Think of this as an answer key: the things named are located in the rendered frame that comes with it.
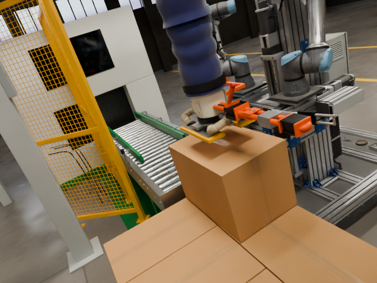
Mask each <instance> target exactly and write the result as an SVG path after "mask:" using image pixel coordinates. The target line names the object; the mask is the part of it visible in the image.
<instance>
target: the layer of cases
mask: <svg viewBox="0 0 377 283"><path fill-rule="evenodd" d="M103 246H104V249H105V252H106V254H107V257H108V259H109V262H110V264H111V267H112V270H113V273H114V275H115V278H116V280H117V283H377V248H376V247H374V246H372V245H370V244H369V243H367V242H365V241H363V240H361V239H359V238H357V237H355V236H353V235H352V234H350V233H348V232H346V231H344V230H342V229H340V228H339V227H337V226H335V225H333V224H331V223H329V222H328V221H326V220H324V219H322V218H320V217H318V216H316V215H314V214H312V213H311V212H309V211H307V210H305V209H303V208H301V207H299V206H297V205H295V206H293V207H292V208H290V209H289V210H287V211H286V212H284V213H283V214H282V215H280V216H279V217H277V218H276V219H274V220H273V221H272V222H270V223H269V224H267V225H266V226H264V227H263V228H262V229H260V230H259V231H257V232H256V233H254V234H253V235H251V236H250V237H249V238H247V239H246V240H244V241H243V242H241V243H240V242H239V241H238V240H237V239H236V238H234V237H233V236H232V235H231V234H230V233H228V232H227V231H226V230H225V229H224V228H222V227H221V226H220V225H219V224H217V223H216V222H215V221H214V220H213V219H212V218H210V217H209V216H208V215H207V214H206V213H204V212H203V211H202V210H201V209H200V208H198V207H197V206H196V205H194V204H193V202H191V201H190V200H189V199H187V198H185V199H183V200H181V201H179V202H177V203H176V204H174V205H172V206H170V207H168V208H167V209H165V210H163V211H161V212H160V213H158V214H156V215H155V216H153V217H151V218H149V219H147V220H146V221H144V222H142V223H140V224H139V225H137V226H135V227H133V228H131V229H130V230H128V231H126V232H124V233H123V234H121V235H119V236H117V237H116V238H114V239H112V240H110V241H109V242H107V243H105V244H103Z"/></svg>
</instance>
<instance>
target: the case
mask: <svg viewBox="0 0 377 283"><path fill-rule="evenodd" d="M220 131H223V132H225V134H226V135H225V136H224V137H222V138H220V139H218V140H216V141H214V142H212V143H210V144H209V143H207V142H205V141H203V140H200V139H198V138H196V137H194V136H192V135H189V136H187V137H185V138H183V139H181V140H179V141H177V142H175V143H173V144H171V145H169V146H168V148H169V151H170V153H171V156H172V159H173V162H174V165H175V167H176V170H177V173H178V176H179V178H180V182H181V184H182V187H183V191H184V192H185V196H186V198H187V199H189V200H190V201H191V202H193V204H194V205H196V206H197V207H198V208H200V209H201V210H202V211H203V212H204V213H206V214H207V215H208V216H209V217H210V218H212V219H213V220H214V221H215V222H216V223H217V224H219V225H220V226H221V227H222V228H224V229H225V230H226V231H227V232H228V233H230V234H231V235H232V236H233V237H234V238H236V239H237V240H238V241H239V242H240V243H241V242H243V241H244V240H246V239H247V238H249V237H250V236H251V235H253V234H254V233H256V232H257V231H259V230H260V229H262V228H263V227H264V226H266V225H267V224H269V223H270V222H272V221H273V220H274V219H276V218H277V217H279V216H280V215H282V214H283V213H284V212H286V211H287V210H289V209H290V208H292V207H293V206H295V205H296V204H297V199H296V193H295V187H294V184H293V178H292V172H291V165H290V162H289V156H288V150H287V144H286V140H285V139H282V138H279V137H276V136H272V135H268V134H264V133H261V132H258V131H254V130H250V129H247V128H244V127H242V128H240V127H237V126H233V125H232V126H226V127H224V128H222V129H221V130H220Z"/></svg>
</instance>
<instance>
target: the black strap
mask: <svg viewBox="0 0 377 283"><path fill-rule="evenodd" d="M225 82H226V75H225V72H223V73H222V75H221V76H220V77H218V78H216V79H214V80H212V81H209V82H207V83H203V84H199V85H193V86H187V85H185V84H184V83H183V84H182V87H183V91H184V93H186V94H197V93H202V92H206V91H209V90H212V89H215V88H217V87H219V86H221V85H223V84H224V83H225Z"/></svg>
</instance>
